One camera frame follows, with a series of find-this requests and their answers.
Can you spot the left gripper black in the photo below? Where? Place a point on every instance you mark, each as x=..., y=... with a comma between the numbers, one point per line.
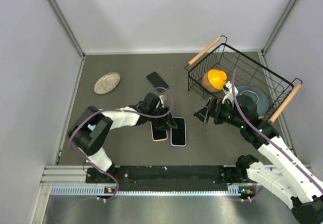
x=164, y=123

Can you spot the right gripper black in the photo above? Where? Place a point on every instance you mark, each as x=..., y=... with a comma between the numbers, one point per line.
x=213, y=108

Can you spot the lavender phone case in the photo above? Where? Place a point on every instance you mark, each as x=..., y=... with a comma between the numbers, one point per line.
x=178, y=145

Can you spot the pink phone case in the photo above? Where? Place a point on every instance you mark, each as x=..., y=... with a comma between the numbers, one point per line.
x=153, y=127

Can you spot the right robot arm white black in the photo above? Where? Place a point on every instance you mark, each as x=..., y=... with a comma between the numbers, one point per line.
x=295, y=185

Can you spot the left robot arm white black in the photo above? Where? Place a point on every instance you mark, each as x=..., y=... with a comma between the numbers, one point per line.
x=89, y=132

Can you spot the light blue phone case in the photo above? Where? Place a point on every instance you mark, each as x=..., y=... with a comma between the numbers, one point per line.
x=91, y=127

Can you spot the orange yellow cupcake toy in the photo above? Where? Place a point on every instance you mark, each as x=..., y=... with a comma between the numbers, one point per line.
x=214, y=80

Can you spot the green smartphone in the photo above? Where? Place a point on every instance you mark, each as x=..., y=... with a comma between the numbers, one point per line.
x=157, y=82

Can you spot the blue ceramic bowl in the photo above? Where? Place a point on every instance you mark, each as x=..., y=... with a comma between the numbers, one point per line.
x=257, y=96

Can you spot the speckled beige plate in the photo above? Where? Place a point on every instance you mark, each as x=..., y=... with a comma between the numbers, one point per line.
x=107, y=83

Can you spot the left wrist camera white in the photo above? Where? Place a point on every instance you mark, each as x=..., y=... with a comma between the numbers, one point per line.
x=161, y=103

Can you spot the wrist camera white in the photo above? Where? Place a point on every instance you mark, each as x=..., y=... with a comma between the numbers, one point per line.
x=228, y=90
x=161, y=103

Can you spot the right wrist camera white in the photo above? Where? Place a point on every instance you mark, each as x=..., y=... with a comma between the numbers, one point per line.
x=228, y=90

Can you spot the black wire basket wooden handles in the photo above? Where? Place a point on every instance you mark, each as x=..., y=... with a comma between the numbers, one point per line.
x=221, y=56

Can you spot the white slotted cable duct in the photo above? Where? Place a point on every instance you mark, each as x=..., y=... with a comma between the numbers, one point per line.
x=108, y=191

